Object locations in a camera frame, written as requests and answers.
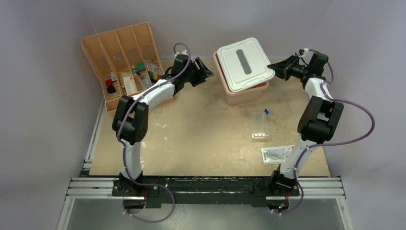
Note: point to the white test tube rack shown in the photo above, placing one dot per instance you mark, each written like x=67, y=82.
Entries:
x=258, y=127

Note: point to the black mounting base rail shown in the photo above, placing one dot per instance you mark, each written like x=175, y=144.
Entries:
x=153, y=191

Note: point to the pink plastic bin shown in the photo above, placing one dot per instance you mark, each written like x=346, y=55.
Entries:
x=235, y=98

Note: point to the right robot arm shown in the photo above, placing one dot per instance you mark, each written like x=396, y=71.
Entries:
x=318, y=122

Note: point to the white labelled package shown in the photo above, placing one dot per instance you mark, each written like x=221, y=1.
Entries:
x=276, y=155

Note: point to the peach file organizer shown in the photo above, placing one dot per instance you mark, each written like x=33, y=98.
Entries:
x=128, y=51

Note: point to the white plastic lid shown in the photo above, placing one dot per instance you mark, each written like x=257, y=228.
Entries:
x=244, y=64

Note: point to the red black bottle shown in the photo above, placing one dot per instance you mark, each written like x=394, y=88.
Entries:
x=109, y=86

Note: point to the colourful markers set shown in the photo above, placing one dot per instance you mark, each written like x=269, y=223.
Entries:
x=154, y=77

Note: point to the white box in organizer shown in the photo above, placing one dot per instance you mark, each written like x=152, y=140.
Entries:
x=129, y=85

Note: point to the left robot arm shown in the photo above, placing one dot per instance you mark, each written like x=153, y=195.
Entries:
x=130, y=121

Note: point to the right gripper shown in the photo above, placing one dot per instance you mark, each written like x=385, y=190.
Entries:
x=283, y=69

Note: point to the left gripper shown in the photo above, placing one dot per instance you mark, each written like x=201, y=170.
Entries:
x=201, y=74

